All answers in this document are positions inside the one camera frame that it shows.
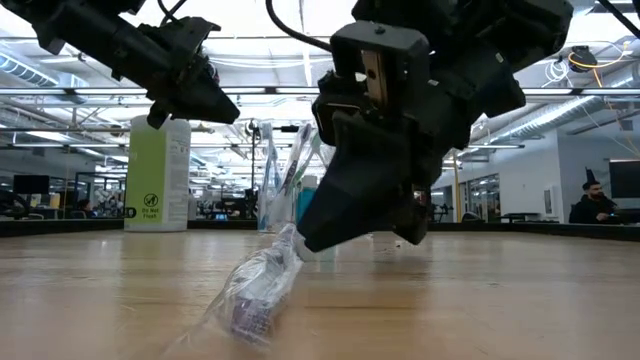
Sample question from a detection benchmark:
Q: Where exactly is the clear acrylic organizer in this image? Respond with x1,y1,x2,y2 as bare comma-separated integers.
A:
256,187,326,234

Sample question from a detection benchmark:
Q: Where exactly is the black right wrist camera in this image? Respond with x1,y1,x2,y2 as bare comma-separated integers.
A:
310,69,354,147

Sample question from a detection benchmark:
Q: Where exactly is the green white wipes canister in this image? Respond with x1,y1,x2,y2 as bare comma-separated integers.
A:
123,114,192,233

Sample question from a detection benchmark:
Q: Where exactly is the black aluminium table frame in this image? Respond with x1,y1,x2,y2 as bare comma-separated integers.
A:
0,218,640,243

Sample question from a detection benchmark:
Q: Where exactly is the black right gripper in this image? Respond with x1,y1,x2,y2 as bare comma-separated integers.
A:
352,0,526,169

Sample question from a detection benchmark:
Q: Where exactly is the purple white toothbrush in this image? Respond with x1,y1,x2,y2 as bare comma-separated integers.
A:
164,222,337,354

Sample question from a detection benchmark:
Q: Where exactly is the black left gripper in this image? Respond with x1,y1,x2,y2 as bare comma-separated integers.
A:
137,17,242,130

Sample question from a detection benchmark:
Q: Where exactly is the teal mouthwash bottle white cap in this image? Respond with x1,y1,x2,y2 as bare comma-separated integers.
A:
295,174,321,226

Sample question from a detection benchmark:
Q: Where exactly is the green toothbrush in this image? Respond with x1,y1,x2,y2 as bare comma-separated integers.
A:
298,130,329,177

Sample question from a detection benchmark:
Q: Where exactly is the small black monitor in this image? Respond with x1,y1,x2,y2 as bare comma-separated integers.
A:
12,174,51,196

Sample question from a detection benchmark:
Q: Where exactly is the black right camera cable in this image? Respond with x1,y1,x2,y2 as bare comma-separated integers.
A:
263,0,335,54

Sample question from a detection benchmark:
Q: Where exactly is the person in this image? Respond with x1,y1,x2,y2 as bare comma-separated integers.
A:
568,180,620,225

